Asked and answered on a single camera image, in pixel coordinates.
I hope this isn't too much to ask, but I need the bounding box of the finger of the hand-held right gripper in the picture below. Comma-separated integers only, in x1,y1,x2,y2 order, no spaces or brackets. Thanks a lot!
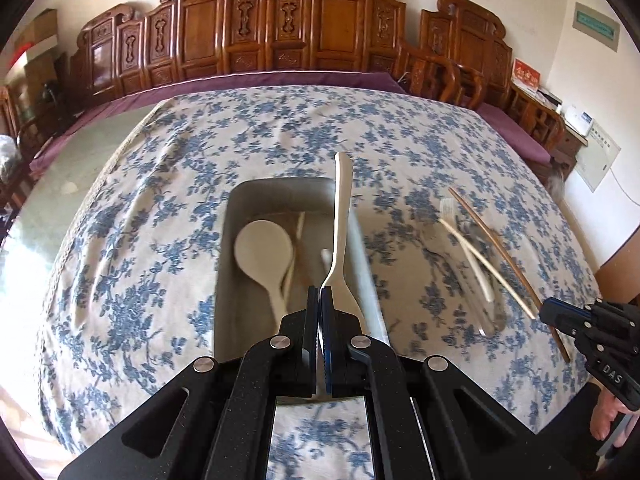
539,297,599,322
550,320,602,347

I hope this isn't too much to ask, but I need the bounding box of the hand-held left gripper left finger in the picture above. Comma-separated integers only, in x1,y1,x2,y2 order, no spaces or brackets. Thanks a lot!
57,285,321,480

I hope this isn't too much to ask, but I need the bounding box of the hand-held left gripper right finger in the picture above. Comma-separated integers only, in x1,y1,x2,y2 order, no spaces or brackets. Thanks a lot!
320,285,576,480

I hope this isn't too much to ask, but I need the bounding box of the beige chopstick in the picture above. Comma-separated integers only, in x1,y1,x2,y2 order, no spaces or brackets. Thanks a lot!
440,218,538,320
282,211,307,301

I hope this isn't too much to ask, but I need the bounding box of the brown wooden chopstick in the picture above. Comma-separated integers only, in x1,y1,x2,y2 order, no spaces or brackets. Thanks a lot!
447,187,572,363

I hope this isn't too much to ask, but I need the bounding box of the grey metal utensil box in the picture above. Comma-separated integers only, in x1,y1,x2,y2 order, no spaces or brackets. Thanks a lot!
212,176,401,381

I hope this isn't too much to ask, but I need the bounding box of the white wooden spoon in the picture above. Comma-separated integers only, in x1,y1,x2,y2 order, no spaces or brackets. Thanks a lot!
235,220,294,333

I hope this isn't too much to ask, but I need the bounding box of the beige plastic fork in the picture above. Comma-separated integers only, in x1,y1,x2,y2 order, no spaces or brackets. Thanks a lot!
440,199,496,303

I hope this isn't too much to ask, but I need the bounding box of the person's right hand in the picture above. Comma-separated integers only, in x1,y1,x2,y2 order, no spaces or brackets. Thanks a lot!
590,382,631,443

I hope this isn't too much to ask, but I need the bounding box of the grey plastic bag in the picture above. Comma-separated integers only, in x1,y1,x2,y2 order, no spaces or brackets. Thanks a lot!
547,160,568,196

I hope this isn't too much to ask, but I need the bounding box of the wooden side table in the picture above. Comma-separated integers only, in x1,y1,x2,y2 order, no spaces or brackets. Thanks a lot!
555,110,588,171

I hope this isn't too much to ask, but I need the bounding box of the purple armchair cushion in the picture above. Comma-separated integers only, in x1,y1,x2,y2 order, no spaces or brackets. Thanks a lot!
475,102,553,166

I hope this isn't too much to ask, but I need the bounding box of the white tabletop device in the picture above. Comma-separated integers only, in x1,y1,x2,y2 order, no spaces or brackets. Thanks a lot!
565,105,596,136

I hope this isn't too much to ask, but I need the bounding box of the blue floral tablecloth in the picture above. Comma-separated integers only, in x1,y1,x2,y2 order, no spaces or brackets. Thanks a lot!
37,85,603,480

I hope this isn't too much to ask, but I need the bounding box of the purple sofa mat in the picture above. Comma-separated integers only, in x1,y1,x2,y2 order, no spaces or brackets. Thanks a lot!
30,72,406,171

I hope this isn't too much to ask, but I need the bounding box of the carved wooden armchair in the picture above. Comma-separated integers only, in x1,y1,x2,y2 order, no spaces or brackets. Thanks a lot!
400,0,566,161

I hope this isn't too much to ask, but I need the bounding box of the long carved wooden sofa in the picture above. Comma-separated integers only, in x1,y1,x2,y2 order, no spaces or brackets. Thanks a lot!
67,0,416,111

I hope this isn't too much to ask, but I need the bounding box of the carved wooden chair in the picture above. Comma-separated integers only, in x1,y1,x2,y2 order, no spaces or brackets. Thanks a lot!
0,85,56,196

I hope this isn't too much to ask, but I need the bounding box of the clear plastic bag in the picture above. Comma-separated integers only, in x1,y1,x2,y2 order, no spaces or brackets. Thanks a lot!
0,135,23,171

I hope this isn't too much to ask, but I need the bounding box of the white wall panel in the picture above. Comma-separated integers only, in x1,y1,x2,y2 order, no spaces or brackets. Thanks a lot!
575,122,622,192

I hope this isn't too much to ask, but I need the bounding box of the green framed wall box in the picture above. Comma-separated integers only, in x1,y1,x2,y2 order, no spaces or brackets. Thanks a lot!
572,2,621,51

